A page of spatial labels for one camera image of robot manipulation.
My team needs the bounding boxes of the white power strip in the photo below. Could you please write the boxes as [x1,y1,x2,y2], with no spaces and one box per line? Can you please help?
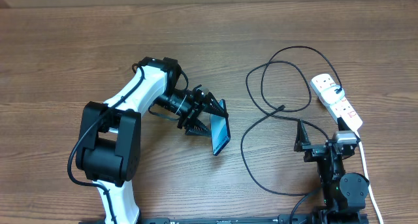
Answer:
[310,74,362,136]

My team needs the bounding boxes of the Galaxy S24 smartphone blue screen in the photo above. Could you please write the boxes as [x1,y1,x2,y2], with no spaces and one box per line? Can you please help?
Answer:
[210,114,231,156]

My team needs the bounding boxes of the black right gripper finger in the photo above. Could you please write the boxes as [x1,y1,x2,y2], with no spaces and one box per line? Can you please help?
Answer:
[294,120,310,152]
[337,117,360,142]

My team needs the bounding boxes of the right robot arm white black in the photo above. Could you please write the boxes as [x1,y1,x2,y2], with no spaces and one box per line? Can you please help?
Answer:
[294,118,370,223]

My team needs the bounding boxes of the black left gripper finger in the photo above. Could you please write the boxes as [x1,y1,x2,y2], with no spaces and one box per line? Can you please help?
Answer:
[204,92,229,118]
[185,118,211,137]

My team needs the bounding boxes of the white charger plug adapter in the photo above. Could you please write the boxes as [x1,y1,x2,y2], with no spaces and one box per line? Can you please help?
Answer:
[319,85,345,106]

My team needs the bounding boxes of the white power strip cord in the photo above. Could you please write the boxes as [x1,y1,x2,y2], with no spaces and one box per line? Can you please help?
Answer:
[354,130,385,224]

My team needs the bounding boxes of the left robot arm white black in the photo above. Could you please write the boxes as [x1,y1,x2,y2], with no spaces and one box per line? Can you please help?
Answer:
[67,57,231,223]

